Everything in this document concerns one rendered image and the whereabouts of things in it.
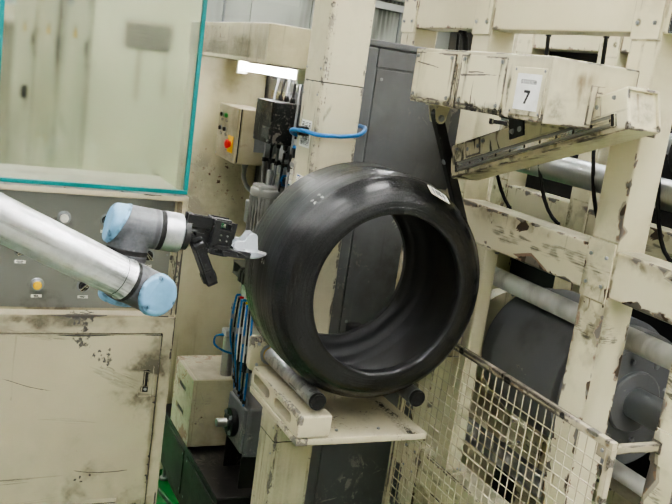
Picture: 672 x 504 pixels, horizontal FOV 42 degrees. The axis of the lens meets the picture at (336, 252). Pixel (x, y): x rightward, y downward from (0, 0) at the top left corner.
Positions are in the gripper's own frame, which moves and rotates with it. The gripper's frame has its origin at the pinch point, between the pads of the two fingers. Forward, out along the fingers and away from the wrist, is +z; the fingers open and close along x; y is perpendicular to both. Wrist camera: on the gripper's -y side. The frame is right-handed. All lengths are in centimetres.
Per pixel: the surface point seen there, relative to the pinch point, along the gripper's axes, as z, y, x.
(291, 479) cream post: 37, -70, 27
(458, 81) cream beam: 41, 52, 1
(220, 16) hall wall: 260, 131, 997
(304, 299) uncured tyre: 8.4, -6.0, -12.1
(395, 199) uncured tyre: 25.1, 21.1, -11.8
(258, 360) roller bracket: 16.5, -33.5, 24.2
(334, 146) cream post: 24.2, 28.5, 26.7
